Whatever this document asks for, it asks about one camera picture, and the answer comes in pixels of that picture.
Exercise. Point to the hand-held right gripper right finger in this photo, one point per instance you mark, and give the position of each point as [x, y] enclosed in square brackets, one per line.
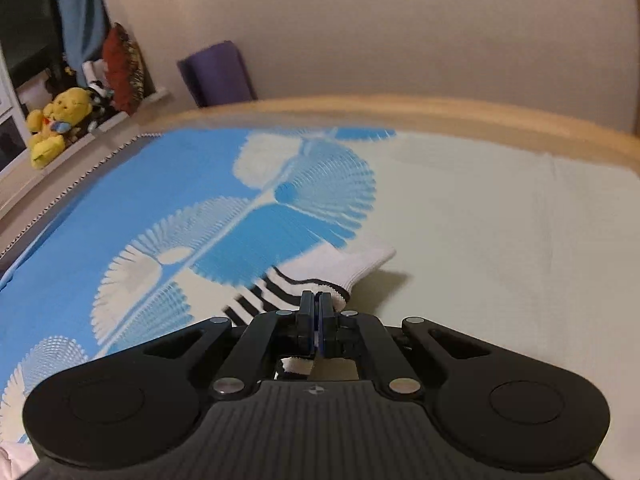
[325, 322]

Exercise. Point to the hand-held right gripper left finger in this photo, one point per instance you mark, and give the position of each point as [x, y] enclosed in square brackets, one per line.
[307, 322]

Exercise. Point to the white black striped sock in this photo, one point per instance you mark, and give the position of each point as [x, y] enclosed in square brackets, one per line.
[330, 265]

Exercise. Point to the blue white printed blanket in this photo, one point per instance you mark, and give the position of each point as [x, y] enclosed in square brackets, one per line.
[450, 210]

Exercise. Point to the purple rolled mat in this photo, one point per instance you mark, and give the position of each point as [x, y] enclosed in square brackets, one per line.
[220, 75]

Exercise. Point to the black white plush toy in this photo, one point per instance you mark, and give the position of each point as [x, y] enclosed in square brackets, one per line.
[100, 95]

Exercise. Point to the red patterned cushion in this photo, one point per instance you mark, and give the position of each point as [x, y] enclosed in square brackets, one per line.
[120, 65]

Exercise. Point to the yellow plush toy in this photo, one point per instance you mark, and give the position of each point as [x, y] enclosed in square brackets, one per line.
[65, 110]

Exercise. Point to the blue curtain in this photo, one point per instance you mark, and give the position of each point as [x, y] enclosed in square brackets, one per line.
[80, 10]

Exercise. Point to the white framed window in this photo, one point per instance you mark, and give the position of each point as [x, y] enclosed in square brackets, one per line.
[25, 10]

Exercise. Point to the wooden bed frame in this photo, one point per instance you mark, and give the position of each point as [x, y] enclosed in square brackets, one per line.
[400, 107]

